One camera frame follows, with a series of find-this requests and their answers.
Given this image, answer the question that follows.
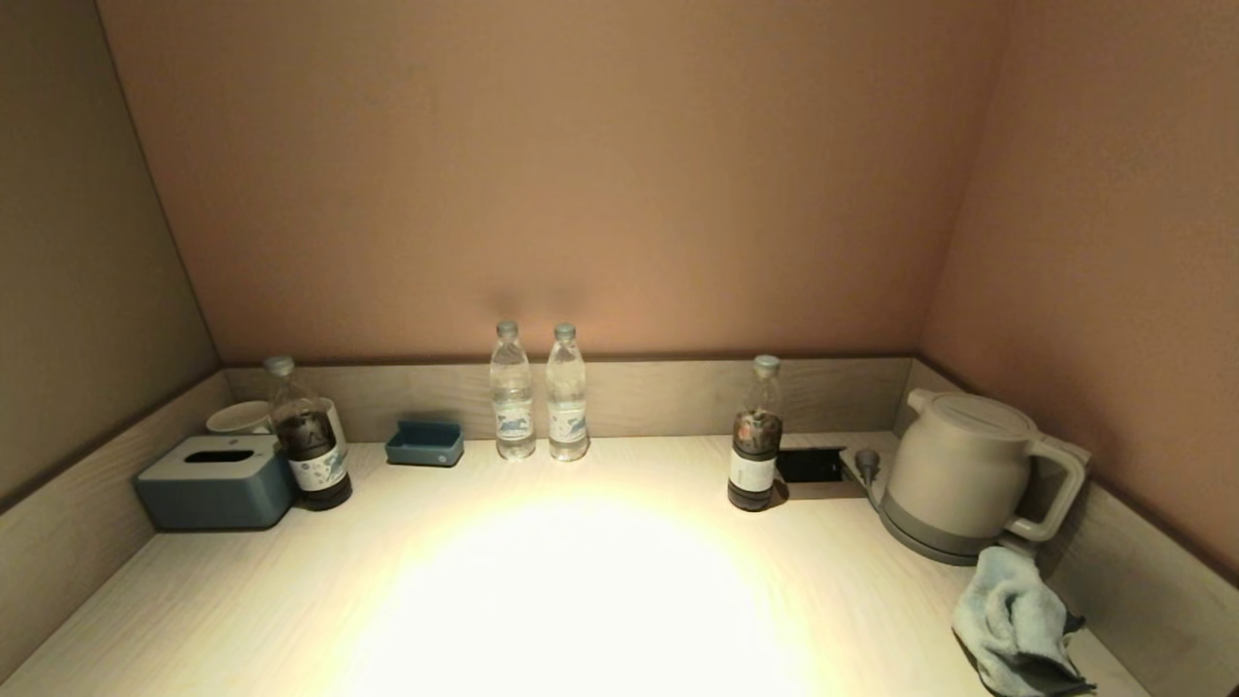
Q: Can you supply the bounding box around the light blue microfiber cloth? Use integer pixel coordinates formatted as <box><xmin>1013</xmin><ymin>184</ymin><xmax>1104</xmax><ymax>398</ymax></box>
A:
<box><xmin>952</xmin><ymin>546</ymin><xmax>1098</xmax><ymax>697</ymax></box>

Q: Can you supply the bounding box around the clear water bottle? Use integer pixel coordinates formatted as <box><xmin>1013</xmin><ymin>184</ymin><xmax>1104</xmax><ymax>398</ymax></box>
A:
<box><xmin>545</xmin><ymin>323</ymin><xmax>590</xmax><ymax>462</ymax></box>
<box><xmin>489</xmin><ymin>320</ymin><xmax>536</xmax><ymax>460</ymax></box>

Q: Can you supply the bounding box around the dark drink bottle white label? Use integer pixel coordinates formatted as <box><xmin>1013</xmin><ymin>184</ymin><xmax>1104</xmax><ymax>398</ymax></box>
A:
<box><xmin>727</xmin><ymin>354</ymin><xmax>786</xmax><ymax>512</ymax></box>

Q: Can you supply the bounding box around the small blue plastic tray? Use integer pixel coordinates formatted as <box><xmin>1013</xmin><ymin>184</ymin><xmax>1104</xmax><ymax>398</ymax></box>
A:
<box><xmin>385</xmin><ymin>419</ymin><xmax>465</xmax><ymax>468</ymax></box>

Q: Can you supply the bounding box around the black recessed table socket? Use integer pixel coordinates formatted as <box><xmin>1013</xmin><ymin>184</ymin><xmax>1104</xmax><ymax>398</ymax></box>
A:
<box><xmin>777</xmin><ymin>446</ymin><xmax>846</xmax><ymax>484</ymax></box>

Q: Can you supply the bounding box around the white ceramic cup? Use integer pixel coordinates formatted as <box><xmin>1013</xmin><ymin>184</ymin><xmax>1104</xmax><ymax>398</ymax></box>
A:
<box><xmin>204</xmin><ymin>399</ymin><xmax>273</xmax><ymax>436</ymax></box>
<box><xmin>319</xmin><ymin>397</ymin><xmax>348</xmax><ymax>458</ymax></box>

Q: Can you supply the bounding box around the dark drink bottle patterned label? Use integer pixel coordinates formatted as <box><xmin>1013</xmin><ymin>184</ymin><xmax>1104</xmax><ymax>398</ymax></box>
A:
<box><xmin>263</xmin><ymin>355</ymin><xmax>353</xmax><ymax>511</ymax></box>

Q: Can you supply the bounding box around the beige electric kettle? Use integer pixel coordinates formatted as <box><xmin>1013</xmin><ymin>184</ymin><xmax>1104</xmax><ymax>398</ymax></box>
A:
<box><xmin>883</xmin><ymin>388</ymin><xmax>1091</xmax><ymax>545</ymax></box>

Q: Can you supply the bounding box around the grey kettle base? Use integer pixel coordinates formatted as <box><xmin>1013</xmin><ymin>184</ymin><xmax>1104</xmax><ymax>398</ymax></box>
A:
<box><xmin>876</xmin><ymin>484</ymin><xmax>1042</xmax><ymax>566</ymax></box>

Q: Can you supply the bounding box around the grey-blue tissue box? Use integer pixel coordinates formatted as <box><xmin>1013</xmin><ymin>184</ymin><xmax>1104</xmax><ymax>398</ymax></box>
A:
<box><xmin>135</xmin><ymin>434</ymin><xmax>296</xmax><ymax>531</ymax></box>

